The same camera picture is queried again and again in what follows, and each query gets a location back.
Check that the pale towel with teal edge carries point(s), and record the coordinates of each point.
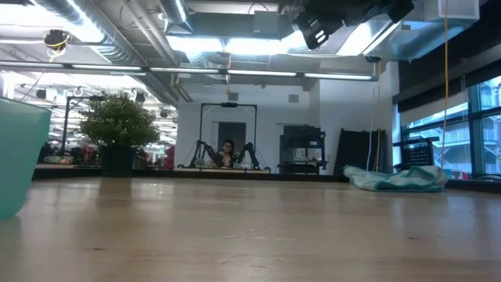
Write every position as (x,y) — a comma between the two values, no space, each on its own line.
(391,180)

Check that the teal translucent plastic basket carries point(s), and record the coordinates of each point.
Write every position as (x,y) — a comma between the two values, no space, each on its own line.
(19,156)

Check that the black background robot arm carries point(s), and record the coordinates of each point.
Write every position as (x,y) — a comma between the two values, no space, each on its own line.
(249,150)
(201,150)

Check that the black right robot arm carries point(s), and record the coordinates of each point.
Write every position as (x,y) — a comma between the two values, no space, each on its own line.
(352,9)

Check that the grey ceiling box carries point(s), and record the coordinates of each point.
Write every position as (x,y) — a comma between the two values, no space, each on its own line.
(266,21)

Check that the black equipment cart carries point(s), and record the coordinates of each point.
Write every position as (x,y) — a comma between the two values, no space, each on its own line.
(301,137)

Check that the black leaning panel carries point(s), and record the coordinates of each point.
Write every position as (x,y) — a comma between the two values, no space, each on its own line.
(356,150)

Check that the person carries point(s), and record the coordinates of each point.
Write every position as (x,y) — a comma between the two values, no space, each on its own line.
(228,150)

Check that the black perforated crate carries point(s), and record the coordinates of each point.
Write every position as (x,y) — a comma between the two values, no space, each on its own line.
(417,156)

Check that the green potted plant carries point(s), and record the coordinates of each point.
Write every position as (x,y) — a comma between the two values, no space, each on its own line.
(117,121)

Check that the black ceiling dome camera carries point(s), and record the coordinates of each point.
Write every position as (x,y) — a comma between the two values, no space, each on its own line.
(372,59)

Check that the grey wall vent grille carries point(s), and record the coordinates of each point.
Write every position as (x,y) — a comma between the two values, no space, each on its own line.
(293,98)
(233,96)

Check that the silver rectangular ventilation duct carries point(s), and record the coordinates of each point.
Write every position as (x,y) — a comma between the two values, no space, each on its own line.
(426,35)

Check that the black background station frame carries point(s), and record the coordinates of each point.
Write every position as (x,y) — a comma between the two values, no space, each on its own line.
(229,104)

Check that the black aluminium table frame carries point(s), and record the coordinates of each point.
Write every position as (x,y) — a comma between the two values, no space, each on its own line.
(297,177)

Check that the silver round ventilation duct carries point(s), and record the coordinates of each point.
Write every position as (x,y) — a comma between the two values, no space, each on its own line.
(105,51)

